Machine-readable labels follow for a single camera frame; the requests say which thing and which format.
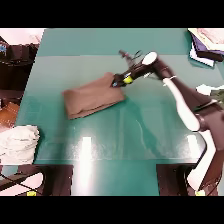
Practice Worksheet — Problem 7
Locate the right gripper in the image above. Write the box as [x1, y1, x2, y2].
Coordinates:
[111, 66, 143, 89]

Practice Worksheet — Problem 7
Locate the tan T-shirt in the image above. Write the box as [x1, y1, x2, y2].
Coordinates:
[62, 71, 126, 121]

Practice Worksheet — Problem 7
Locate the white garment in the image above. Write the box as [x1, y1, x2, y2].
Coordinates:
[195, 83, 224, 97]
[188, 42, 215, 69]
[0, 124, 41, 165]

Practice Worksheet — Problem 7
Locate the purple garment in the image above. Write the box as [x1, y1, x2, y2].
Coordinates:
[192, 33, 224, 63]

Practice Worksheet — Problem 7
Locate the cream garment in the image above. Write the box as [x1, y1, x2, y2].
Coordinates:
[187, 28, 224, 52]

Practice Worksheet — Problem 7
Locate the black garment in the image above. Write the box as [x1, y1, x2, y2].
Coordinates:
[0, 41, 40, 92]

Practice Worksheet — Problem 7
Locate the brown garment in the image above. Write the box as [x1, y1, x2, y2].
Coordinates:
[0, 101, 21, 130]

